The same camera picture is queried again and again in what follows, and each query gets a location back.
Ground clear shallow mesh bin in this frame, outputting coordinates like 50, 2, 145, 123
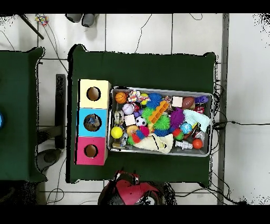
108, 86, 214, 157

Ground small black white soccer ball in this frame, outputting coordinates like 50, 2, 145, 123
135, 116, 148, 127

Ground black stick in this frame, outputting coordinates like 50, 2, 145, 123
16, 14, 45, 40

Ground purple spiky ball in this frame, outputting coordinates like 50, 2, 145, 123
170, 107, 186, 129

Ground black power cable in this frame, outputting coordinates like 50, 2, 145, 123
213, 119, 270, 129

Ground small colourful item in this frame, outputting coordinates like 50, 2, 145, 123
35, 14, 50, 27

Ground small orange basketball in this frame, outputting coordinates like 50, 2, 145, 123
115, 91, 128, 105

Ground brown toy football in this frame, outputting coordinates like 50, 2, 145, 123
182, 96, 196, 109

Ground black upright bar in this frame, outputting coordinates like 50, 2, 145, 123
55, 73, 68, 150

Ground grey round base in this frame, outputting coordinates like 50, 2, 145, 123
37, 148, 64, 172

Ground dark green side table cloth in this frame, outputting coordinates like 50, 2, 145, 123
0, 46, 46, 183

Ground yellow green ball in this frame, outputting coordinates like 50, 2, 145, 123
110, 126, 123, 139

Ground blue spiky ball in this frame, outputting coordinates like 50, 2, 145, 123
146, 92, 164, 110

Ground wooden box three holes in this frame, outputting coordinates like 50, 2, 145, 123
75, 79, 112, 165

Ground orange toy brick round studs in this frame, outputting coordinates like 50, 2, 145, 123
149, 100, 170, 125

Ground light blue cloth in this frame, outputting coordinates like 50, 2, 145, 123
184, 109, 211, 134

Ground cream knitted cloth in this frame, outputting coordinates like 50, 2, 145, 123
132, 133, 175, 155

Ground green spiky ball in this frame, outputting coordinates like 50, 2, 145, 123
153, 115, 171, 132

